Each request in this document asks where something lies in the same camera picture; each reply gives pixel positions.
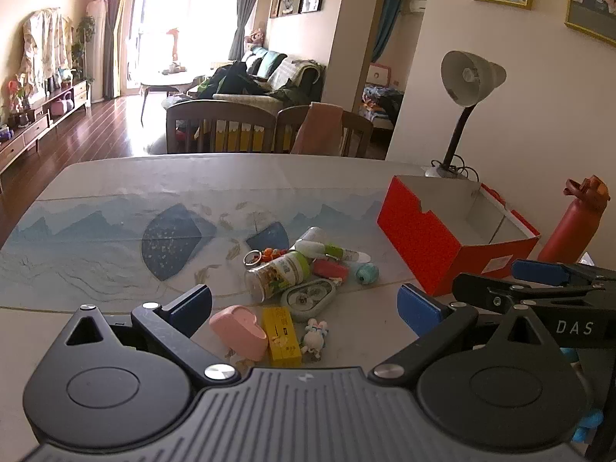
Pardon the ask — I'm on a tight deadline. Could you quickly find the small yellow box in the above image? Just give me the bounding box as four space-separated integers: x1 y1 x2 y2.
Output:
262 306 302 364

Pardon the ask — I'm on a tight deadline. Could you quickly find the white coffee table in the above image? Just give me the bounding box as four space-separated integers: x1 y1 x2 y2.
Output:
139 71 205 128

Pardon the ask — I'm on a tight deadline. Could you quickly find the pink heart-shaped box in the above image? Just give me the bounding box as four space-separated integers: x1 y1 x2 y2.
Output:
210 305 269 362

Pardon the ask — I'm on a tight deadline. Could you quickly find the pink white headboard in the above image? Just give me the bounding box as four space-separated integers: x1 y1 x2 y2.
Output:
367 62 393 85

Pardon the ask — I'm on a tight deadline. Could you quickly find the dark clothing pile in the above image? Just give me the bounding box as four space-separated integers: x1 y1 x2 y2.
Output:
197 60 270 99

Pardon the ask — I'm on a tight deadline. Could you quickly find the teal bedroom curtain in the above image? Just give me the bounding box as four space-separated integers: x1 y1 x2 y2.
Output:
370 0 402 65

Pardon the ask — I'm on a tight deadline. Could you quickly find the pink cloth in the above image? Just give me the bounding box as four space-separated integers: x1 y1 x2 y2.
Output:
290 102 343 156

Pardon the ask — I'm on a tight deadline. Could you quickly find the cluttered bed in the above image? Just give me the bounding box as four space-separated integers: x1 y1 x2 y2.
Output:
361 84 405 128

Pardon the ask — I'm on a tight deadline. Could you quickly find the red flower pot plant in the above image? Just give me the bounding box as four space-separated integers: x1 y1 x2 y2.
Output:
6 79 30 126

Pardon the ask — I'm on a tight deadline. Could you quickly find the orange red water bottle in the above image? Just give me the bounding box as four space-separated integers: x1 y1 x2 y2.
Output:
537 174 610 265

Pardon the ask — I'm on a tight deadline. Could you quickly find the keyring with orange charm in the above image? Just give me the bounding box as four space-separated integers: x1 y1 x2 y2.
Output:
243 248 290 266

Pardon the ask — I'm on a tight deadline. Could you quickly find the white green tube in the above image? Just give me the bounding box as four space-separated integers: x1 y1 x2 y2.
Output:
295 239 371 264

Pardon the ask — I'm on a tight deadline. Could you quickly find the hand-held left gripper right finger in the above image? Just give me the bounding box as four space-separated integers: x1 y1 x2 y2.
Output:
370 285 559 388

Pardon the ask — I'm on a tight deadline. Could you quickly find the white green blanket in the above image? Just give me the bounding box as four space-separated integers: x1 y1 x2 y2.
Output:
267 57 324 103

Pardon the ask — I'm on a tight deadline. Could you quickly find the small white bunny figure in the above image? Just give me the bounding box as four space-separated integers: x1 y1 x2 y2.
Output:
300 318 330 358

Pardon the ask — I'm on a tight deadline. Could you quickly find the black lamp cable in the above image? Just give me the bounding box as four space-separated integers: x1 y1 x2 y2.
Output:
447 154 481 182

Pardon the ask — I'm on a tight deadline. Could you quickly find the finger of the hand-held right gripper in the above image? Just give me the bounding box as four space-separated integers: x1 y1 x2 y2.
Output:
511 259 616 290
451 273 595 310

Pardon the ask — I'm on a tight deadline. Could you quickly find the clear jar with green lid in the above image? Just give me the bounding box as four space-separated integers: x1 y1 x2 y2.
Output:
244 250 313 303

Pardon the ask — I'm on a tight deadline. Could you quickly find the white covered standing unit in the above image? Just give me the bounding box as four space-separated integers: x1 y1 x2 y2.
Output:
85 0 109 104

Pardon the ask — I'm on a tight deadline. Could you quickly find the brown window curtain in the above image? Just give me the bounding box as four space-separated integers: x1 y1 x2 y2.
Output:
102 0 129 102

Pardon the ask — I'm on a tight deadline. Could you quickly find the red cardboard box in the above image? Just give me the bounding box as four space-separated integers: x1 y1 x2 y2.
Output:
377 174 541 298

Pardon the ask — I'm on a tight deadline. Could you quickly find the green potted plant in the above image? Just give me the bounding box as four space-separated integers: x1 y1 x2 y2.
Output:
72 15 97 82

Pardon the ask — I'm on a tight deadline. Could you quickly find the small red pink case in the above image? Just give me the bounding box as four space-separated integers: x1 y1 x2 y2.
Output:
312 258 349 281

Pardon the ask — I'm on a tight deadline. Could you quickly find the beige sofa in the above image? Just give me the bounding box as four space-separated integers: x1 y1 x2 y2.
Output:
161 48 325 121

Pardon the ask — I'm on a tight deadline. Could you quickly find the yellow framed figure poster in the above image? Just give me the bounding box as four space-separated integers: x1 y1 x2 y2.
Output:
564 0 616 49

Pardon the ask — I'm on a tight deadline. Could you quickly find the small white labelled bottle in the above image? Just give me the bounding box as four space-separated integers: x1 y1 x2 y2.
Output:
298 226 329 247

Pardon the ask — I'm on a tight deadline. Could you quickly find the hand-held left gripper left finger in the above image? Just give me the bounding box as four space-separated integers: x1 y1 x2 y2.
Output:
36 285 241 388

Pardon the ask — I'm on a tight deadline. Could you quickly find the grey desk lamp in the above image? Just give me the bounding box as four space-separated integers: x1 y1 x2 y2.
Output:
424 50 507 179

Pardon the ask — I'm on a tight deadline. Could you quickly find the wooden media cabinet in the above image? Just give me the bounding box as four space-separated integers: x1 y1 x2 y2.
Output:
0 78 94 179

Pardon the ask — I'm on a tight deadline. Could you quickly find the grey window curtain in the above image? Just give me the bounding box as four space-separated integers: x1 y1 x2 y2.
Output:
226 0 275 61

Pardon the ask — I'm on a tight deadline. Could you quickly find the wooden dining chair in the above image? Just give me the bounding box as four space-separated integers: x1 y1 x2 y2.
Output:
276 105 375 159
165 100 277 155

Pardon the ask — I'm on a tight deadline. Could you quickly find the teal yarn ball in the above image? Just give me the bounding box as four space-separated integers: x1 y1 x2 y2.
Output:
356 262 380 286

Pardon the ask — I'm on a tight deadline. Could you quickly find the floral dust cover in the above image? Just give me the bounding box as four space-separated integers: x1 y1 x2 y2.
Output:
19 7 73 97

